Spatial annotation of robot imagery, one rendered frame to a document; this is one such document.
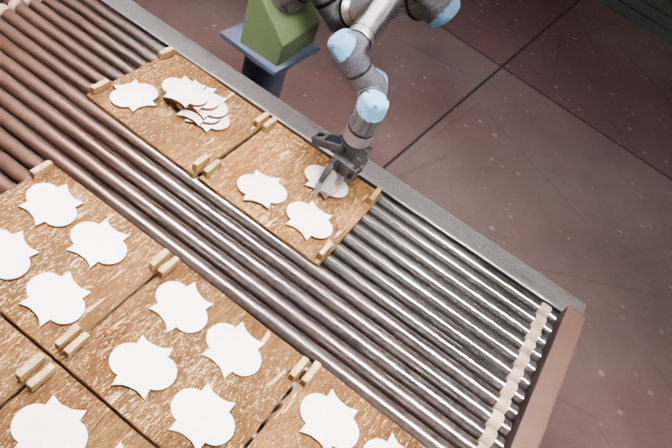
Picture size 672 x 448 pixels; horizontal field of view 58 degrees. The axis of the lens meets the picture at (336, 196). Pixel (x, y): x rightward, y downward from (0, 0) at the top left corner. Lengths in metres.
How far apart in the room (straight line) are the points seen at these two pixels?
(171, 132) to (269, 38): 0.58
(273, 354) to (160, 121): 0.78
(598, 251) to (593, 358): 0.71
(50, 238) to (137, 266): 0.21
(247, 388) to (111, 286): 0.39
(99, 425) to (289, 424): 0.38
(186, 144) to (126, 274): 0.46
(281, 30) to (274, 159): 0.57
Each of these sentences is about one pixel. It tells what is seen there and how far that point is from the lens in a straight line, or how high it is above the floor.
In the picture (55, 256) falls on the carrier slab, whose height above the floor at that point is 0.94.
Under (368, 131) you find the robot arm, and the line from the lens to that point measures 1.57.
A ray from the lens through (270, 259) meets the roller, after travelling 1.60.
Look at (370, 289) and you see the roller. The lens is 1.63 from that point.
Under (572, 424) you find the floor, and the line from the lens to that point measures 2.94.
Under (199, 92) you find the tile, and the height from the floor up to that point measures 0.99.
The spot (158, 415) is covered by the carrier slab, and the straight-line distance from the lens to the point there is 1.36.
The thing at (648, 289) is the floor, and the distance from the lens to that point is 3.69.
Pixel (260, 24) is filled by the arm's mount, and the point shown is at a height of 0.99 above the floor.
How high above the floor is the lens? 2.21
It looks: 46 degrees down
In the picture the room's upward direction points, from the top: 23 degrees clockwise
